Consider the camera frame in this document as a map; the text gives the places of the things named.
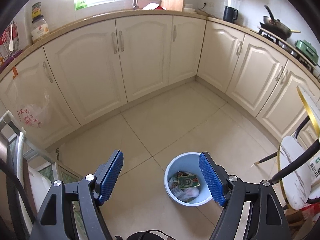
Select white spoon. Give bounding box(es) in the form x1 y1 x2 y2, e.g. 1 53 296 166
9 26 15 52

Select wire dish rack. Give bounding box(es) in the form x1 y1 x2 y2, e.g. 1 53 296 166
0 21 23 67

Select black electric kettle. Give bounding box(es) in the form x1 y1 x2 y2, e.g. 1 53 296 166
223 6 238 22

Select aluminium frame glass door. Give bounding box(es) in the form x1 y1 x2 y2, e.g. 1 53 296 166
0 110 87 240

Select small yellow label jar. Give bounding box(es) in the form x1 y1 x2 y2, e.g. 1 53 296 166
31 2 42 19

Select blue trash bin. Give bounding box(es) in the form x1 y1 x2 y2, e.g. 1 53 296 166
164 152 215 207

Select black frying pan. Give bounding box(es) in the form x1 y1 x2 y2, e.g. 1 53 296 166
259 5 302 40

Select thick black cable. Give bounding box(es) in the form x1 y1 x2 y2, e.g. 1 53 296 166
0 152 35 240

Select green packet with red emblem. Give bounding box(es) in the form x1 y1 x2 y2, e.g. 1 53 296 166
177 175 200 188

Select black gas stove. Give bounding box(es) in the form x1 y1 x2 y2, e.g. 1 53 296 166
257 29 315 72

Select red plastic basket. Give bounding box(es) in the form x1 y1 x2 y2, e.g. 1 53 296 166
142 2 167 11

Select cream lower cabinets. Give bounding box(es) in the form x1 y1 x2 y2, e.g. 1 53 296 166
0 15 320 155

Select clear red print plastic bag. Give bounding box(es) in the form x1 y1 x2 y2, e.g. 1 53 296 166
15 87 50 128

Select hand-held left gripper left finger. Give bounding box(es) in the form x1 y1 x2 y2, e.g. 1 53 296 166
29 149 124 240

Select large clear jar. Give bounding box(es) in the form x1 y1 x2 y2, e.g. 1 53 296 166
30 16 50 44

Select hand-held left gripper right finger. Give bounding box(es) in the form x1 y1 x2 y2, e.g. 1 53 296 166
198 151 292 240

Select wooden cutting board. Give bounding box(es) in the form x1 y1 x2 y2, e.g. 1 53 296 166
161 0 185 12

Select cardboard box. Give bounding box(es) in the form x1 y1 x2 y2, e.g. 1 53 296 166
285 202 320 240

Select green electric cooking pot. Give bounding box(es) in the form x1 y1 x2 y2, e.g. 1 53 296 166
294 39 320 64

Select white sack with green print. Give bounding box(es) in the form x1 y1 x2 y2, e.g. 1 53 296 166
309 152 320 183

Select round marble table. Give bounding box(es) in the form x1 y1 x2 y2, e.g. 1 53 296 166
254 85 320 210

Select thin black cable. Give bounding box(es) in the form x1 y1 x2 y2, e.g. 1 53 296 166
115 229 175 240

